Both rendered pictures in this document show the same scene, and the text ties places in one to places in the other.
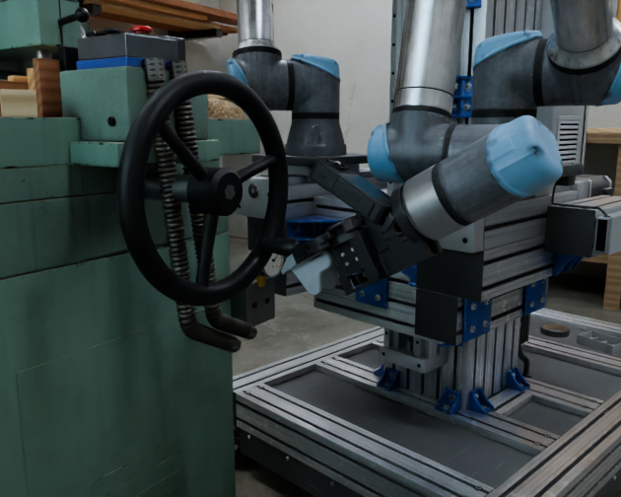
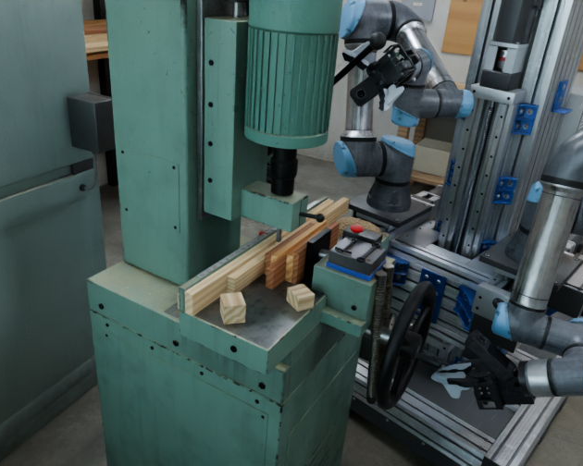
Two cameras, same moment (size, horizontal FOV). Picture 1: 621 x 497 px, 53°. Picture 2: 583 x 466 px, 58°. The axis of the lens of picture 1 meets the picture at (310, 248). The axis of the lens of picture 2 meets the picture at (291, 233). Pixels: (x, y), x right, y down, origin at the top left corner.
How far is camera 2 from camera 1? 0.80 m
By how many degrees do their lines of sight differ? 16
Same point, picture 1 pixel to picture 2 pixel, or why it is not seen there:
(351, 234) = (489, 383)
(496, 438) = not seen: hidden behind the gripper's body
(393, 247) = (511, 391)
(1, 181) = (297, 349)
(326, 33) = not seen: outside the picture
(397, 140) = (515, 324)
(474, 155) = (576, 375)
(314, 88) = (399, 166)
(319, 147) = (397, 207)
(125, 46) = (369, 271)
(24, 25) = (278, 216)
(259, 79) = (363, 162)
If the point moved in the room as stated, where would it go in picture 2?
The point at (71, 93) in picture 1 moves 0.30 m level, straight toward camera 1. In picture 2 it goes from (322, 280) to (403, 371)
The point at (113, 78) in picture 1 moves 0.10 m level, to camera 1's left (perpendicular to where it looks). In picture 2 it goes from (360, 288) to (311, 286)
